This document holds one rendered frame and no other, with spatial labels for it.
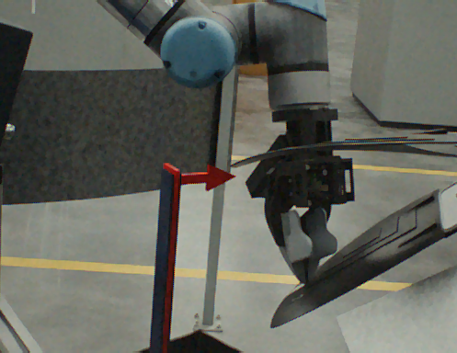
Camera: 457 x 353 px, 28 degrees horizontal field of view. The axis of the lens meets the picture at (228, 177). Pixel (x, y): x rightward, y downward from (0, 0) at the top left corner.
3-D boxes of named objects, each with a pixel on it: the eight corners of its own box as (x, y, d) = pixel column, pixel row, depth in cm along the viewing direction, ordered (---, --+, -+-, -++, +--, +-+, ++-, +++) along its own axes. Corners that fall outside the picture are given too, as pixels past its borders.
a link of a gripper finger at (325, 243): (327, 286, 108) (323, 209, 108) (300, 282, 113) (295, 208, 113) (348, 283, 109) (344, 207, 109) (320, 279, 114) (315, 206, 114)
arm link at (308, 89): (256, 78, 112) (310, 77, 116) (257, 115, 112) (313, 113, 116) (289, 71, 105) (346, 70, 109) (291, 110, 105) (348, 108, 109)
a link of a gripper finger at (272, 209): (273, 247, 109) (268, 175, 109) (266, 247, 111) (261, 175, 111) (305, 244, 112) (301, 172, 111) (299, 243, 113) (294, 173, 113)
